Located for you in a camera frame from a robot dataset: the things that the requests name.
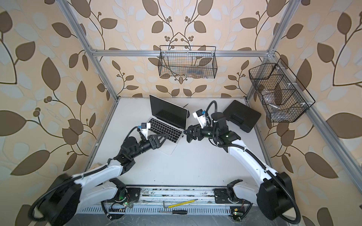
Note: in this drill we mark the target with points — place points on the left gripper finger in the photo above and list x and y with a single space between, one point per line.
158 143
161 137

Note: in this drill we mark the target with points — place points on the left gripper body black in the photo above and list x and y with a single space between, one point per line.
142 148

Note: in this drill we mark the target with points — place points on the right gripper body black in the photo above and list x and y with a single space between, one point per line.
209 133

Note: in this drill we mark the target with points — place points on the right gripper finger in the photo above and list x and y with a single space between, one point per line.
191 130
191 138

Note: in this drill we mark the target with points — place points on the silver laptop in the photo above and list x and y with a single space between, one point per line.
167 118

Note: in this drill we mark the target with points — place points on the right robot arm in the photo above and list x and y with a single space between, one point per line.
272 192

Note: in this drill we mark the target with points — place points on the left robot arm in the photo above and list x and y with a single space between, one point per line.
70 194

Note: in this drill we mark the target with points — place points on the black plastic case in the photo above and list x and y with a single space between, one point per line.
241 115

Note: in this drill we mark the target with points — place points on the black screwdriver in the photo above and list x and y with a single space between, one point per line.
178 212

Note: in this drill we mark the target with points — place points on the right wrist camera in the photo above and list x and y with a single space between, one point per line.
200 115

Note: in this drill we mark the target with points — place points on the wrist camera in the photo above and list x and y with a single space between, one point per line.
200 115
143 130

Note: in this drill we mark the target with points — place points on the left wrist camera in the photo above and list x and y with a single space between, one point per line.
143 130

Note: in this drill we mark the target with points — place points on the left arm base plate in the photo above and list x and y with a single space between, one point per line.
128 194

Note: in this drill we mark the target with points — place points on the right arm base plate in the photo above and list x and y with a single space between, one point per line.
226 196

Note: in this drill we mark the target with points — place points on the yellow handled tool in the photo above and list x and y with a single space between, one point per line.
166 206

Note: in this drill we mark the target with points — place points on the back wire basket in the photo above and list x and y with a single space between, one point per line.
187 61

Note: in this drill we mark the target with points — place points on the wire basket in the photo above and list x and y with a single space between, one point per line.
187 61
282 94

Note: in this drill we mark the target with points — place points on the right wire basket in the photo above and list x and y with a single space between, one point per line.
282 94

